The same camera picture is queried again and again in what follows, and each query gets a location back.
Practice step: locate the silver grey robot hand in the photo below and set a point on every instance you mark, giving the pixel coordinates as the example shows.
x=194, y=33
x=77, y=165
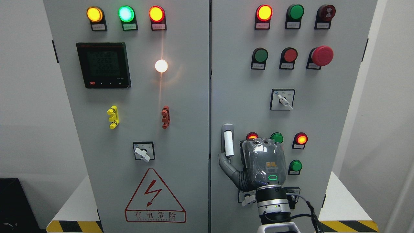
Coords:
x=264, y=165

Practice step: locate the silver door handle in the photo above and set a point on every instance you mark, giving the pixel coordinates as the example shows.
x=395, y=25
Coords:
x=227, y=139

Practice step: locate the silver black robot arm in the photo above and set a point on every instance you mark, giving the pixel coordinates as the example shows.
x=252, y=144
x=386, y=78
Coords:
x=274, y=210

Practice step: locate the grey right cabinet door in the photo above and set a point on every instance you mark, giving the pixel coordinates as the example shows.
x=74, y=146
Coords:
x=283, y=74

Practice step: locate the grey cabinet door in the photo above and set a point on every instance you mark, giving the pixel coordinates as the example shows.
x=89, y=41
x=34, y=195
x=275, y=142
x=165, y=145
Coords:
x=181, y=150
x=283, y=74

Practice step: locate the red indicator light right door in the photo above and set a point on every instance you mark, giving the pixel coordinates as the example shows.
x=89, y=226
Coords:
x=263, y=17

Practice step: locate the red indicator light door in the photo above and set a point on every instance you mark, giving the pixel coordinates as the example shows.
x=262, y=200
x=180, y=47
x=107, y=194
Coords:
x=157, y=18
x=263, y=17

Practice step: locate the grey left cabinet door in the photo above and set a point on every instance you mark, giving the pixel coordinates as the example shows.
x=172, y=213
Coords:
x=181, y=150

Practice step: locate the red indicator light left door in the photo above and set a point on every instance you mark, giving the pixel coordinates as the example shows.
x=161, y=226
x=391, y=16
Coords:
x=157, y=18

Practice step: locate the green indicator light middle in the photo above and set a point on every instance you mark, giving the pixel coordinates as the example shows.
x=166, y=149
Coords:
x=277, y=137

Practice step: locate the green indicator light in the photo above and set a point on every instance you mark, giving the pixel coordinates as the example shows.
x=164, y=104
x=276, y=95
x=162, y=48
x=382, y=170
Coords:
x=277, y=137
x=127, y=18

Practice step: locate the red indicator light middle left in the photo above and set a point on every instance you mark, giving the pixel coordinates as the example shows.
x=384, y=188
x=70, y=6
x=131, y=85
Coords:
x=251, y=136

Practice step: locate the green push button lower right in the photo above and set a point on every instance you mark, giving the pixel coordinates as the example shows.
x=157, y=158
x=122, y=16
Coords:
x=295, y=167

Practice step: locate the red indicator light middle right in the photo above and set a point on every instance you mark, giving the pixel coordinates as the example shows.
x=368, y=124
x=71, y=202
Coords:
x=300, y=140

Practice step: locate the white platform with hazard stripes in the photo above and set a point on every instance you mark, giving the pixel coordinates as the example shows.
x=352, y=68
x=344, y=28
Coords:
x=340, y=213

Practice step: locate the green push button second row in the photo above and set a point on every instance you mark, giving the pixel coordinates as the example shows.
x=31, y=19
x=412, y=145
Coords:
x=259, y=58

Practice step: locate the red terminal connector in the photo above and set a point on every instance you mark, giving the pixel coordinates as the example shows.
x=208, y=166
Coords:
x=165, y=117

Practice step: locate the red push button second row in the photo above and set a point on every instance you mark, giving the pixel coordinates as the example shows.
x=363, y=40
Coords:
x=287, y=59

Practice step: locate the red electric hazard warning sticker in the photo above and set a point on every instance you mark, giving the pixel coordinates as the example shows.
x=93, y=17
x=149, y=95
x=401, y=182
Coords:
x=153, y=201

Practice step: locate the red emergency stop button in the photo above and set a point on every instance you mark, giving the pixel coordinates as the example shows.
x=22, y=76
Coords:
x=319, y=57

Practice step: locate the white glowing indicator light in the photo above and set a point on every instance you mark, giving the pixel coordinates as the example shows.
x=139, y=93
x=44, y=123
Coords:
x=161, y=66

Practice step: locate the yellow terminal connector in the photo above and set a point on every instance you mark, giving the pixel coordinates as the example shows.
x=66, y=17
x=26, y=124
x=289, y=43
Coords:
x=113, y=117

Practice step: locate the dark red buzzer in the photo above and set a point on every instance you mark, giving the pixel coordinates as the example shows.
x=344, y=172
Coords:
x=324, y=17

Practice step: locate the black digital power meter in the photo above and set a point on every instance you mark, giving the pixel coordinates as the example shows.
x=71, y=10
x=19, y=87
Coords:
x=104, y=65

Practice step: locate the green indicator light top left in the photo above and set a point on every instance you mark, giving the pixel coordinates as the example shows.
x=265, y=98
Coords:
x=127, y=18

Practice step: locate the yellow indicator light top left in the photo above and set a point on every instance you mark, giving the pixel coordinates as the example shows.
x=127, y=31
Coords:
x=96, y=18

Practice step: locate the black box lower left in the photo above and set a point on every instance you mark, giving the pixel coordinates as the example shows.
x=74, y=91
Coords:
x=16, y=216

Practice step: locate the lower white rotary selector switch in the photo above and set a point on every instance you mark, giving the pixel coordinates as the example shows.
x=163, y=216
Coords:
x=246, y=198

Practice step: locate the black knob selector switch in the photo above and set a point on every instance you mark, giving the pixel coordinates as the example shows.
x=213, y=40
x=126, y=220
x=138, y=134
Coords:
x=292, y=199

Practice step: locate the upper right rotary selector switch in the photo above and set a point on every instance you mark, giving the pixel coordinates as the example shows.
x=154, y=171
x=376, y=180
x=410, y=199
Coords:
x=282, y=99

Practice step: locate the left door rotary selector switch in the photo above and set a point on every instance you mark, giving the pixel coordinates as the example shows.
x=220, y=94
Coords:
x=144, y=150

